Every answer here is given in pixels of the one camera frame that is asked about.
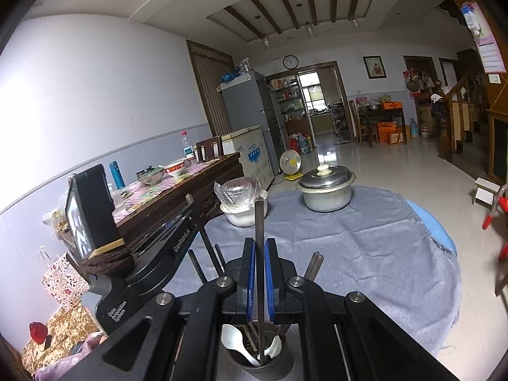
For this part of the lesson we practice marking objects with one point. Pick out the clear water bottle red cap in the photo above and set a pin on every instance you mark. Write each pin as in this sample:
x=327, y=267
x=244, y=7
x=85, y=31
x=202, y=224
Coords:
x=187, y=147

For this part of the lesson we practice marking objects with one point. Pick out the blue round table cover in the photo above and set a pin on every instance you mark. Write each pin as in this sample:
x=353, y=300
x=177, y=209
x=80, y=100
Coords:
x=437, y=231

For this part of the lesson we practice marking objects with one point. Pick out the red child chair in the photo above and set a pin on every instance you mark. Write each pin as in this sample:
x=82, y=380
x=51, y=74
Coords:
x=498, y=215

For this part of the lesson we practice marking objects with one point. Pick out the white chest freezer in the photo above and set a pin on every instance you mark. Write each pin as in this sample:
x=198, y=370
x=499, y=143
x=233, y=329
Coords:
x=249, y=143

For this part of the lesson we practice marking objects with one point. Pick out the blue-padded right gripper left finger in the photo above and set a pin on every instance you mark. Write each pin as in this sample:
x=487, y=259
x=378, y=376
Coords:
x=172, y=338

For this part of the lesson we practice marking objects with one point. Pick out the white step stool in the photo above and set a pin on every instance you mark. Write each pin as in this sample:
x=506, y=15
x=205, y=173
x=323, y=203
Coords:
x=485, y=191

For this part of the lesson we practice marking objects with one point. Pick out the dark chopstick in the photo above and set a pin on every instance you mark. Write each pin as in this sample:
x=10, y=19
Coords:
x=197, y=267
x=259, y=240
x=314, y=266

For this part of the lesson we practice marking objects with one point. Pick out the grey felt table cloth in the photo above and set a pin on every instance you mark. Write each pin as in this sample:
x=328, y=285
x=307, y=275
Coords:
x=378, y=245

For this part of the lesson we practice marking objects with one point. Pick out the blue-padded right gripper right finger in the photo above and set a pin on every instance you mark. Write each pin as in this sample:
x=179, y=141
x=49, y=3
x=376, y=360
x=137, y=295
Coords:
x=343, y=337

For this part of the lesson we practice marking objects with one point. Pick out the wall calendar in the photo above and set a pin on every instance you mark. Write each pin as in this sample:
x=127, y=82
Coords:
x=484, y=39

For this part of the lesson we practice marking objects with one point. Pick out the dark wooden sideboard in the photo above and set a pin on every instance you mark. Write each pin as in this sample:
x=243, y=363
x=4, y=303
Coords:
x=148, y=207

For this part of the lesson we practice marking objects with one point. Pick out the round wall clock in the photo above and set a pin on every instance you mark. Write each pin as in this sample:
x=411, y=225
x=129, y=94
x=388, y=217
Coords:
x=290, y=62

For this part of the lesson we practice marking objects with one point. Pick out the aluminium pot with lid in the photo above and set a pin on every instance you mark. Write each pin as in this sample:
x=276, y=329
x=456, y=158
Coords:
x=327, y=188

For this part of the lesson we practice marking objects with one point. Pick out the framed wall picture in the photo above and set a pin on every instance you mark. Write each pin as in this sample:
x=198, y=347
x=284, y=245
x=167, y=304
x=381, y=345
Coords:
x=374, y=67

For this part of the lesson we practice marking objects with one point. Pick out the phone on gripper mount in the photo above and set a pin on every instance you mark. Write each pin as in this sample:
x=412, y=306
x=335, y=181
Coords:
x=89, y=212

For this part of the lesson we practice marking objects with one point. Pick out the white bowl with plastic bag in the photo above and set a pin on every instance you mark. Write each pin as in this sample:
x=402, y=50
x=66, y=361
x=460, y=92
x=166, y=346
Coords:
x=237, y=200

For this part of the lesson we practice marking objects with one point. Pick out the white plastic spoon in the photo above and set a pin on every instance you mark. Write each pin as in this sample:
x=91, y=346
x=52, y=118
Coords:
x=232, y=339
x=275, y=348

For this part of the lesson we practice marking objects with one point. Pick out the teal thermos bottle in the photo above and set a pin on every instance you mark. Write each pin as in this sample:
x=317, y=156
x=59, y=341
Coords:
x=116, y=174

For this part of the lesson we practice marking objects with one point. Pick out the grey refrigerator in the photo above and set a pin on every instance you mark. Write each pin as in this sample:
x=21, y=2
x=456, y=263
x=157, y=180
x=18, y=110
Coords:
x=249, y=102

